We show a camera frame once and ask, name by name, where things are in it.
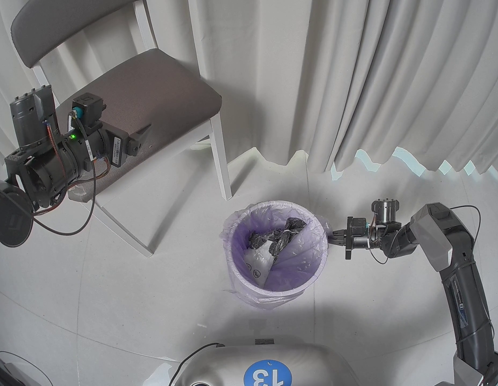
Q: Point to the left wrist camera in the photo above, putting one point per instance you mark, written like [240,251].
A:
[88,109]

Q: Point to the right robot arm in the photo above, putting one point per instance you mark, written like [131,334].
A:
[442,235]

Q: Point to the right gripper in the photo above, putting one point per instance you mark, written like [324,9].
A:
[359,243]

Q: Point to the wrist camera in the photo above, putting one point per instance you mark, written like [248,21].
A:
[357,225]
[88,109]

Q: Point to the white trash bin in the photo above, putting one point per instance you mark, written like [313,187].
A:
[281,293]

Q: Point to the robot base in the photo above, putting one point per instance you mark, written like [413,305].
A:
[313,364]

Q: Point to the purple plastic bag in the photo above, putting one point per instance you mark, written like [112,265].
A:
[305,263]

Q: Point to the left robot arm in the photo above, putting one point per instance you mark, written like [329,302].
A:
[32,115]

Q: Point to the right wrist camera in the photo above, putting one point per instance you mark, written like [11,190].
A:
[357,225]

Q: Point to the black plastic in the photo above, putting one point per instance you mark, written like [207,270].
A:
[281,235]

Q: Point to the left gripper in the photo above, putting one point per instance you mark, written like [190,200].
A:
[100,151]

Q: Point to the grey padded white chair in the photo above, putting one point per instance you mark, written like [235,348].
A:
[152,95]

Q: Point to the clear printed wrapper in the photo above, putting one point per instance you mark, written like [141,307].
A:
[257,263]

